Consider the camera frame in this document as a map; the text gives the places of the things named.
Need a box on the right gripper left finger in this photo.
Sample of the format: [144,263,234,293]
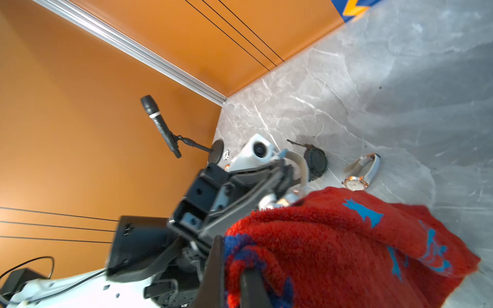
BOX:
[191,236,225,308]

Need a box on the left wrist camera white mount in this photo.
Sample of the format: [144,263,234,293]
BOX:
[228,133,275,173]

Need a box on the black microphone on stand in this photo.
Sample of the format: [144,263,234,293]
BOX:
[141,95,224,164]

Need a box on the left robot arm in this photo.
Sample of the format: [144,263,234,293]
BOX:
[1,159,297,307]

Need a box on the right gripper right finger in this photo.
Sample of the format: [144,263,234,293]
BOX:
[240,268,273,308]

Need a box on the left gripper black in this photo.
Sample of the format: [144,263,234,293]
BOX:
[167,159,295,246]

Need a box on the white round disc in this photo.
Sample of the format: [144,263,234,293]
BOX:
[222,150,230,160]

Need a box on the red and blue cloth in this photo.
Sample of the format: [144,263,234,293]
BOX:
[224,187,480,307]

